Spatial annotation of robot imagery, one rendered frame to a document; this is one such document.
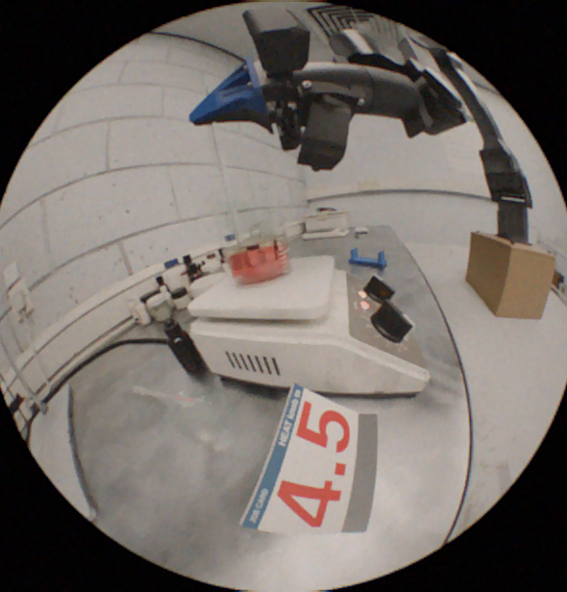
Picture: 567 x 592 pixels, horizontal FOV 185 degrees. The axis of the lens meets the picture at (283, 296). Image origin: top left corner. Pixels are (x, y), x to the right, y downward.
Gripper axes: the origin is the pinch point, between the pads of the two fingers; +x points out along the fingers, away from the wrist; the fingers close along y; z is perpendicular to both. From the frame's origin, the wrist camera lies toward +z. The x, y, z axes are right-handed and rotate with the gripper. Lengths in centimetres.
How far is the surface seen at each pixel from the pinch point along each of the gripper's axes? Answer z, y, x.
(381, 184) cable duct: -7, 118, -75
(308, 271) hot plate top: 17.0, -0.1, -4.2
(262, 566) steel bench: 25.8, -21.0, -0.3
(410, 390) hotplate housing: 24.3, -8.7, -10.7
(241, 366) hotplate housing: 22.4, -5.5, 2.5
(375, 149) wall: -37, 122, -77
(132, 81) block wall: -67, 25, 41
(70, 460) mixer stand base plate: 24.6, -22.9, 22.5
